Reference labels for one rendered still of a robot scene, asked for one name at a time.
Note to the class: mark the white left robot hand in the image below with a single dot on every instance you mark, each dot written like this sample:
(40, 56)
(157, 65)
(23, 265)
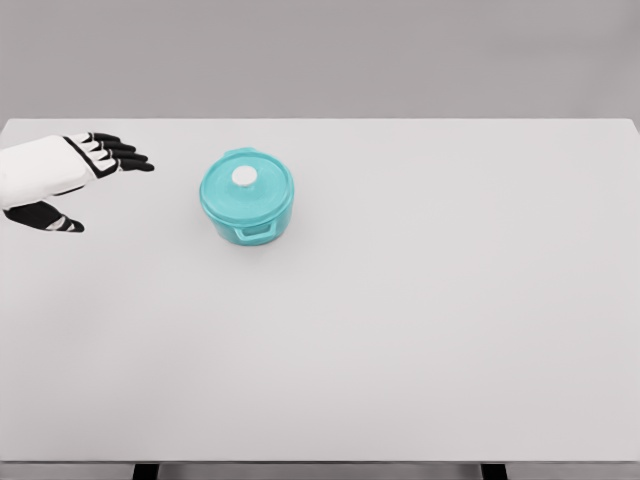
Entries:
(45, 167)

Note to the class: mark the teal lid with white knob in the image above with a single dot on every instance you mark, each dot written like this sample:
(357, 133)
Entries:
(245, 187)

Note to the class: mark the teal pot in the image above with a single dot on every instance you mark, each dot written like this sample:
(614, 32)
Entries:
(252, 225)

